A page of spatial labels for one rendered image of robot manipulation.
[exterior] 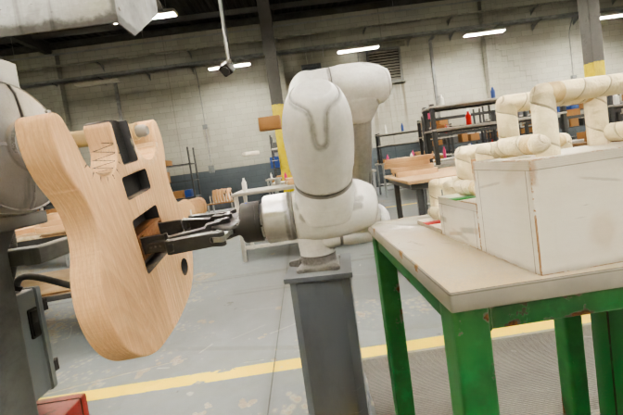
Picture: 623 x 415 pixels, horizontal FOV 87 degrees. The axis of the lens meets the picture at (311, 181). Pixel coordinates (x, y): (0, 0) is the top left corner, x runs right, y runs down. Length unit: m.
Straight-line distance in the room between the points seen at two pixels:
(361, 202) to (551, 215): 0.28
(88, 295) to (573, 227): 0.69
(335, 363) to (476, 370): 0.97
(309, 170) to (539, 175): 0.33
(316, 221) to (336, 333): 0.94
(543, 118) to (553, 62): 14.61
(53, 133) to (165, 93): 12.30
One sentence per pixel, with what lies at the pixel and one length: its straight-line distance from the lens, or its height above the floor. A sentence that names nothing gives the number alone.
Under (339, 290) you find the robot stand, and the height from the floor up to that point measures 0.63.
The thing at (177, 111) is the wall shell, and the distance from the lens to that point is 12.55.
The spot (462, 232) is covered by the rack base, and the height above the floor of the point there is 0.95.
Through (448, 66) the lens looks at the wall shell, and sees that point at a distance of 13.26.
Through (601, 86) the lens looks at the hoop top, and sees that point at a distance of 0.66.
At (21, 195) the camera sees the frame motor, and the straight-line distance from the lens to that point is 0.82.
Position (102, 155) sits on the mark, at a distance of 0.64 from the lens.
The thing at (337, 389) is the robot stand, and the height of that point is 0.22.
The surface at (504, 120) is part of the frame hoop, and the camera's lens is 0.67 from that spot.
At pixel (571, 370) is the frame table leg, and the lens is 1.43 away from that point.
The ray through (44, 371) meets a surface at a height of 0.72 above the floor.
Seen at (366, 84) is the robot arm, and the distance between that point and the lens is 1.05.
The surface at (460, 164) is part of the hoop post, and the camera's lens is 0.80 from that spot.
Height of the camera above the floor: 1.14
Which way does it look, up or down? 3 degrees down
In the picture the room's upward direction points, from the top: 8 degrees counter-clockwise
